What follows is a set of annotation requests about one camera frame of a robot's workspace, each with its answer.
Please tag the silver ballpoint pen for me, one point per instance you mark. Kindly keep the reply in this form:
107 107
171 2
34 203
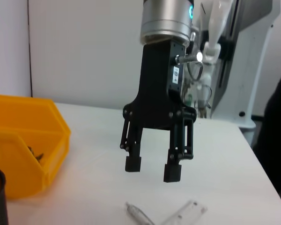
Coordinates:
138 213

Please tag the yellow plastic bin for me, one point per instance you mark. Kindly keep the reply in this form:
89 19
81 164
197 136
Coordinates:
25 112

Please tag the transparent plastic ruler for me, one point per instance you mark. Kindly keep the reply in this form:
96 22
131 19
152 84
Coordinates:
187 211

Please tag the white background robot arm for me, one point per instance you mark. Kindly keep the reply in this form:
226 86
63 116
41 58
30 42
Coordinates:
214 21

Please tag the white robot torso column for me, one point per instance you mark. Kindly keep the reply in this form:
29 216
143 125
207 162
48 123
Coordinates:
255 70

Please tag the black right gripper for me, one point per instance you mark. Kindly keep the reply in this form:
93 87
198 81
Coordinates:
154 93

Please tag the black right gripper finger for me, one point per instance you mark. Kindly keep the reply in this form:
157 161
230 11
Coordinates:
172 173

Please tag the large black background object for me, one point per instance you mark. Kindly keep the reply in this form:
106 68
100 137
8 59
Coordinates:
278 129

